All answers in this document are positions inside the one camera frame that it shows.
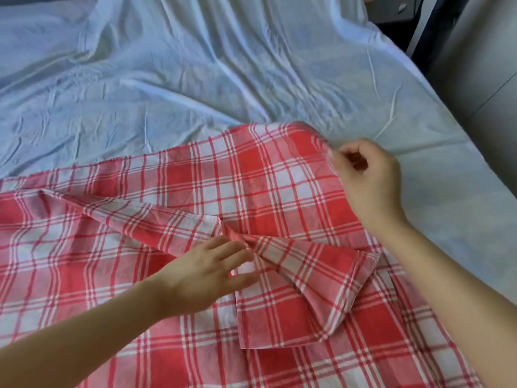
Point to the person's left forearm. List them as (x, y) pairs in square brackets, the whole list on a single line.
[(73, 343)]

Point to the black white standing device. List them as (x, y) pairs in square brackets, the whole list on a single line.
[(424, 24)]

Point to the white bed sheet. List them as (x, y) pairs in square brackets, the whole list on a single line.
[(202, 68)]

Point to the person's left hand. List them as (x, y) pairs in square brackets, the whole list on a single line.
[(202, 274)]

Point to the red white plaid cloth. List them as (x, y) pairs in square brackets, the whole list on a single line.
[(258, 198)]

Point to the person's right forearm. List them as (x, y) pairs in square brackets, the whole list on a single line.
[(452, 295)]

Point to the person's right hand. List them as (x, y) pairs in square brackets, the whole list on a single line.
[(367, 186)]

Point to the dark nightstand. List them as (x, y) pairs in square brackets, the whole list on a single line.
[(392, 10)]

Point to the white wardrobe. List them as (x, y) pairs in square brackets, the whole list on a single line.
[(485, 76)]

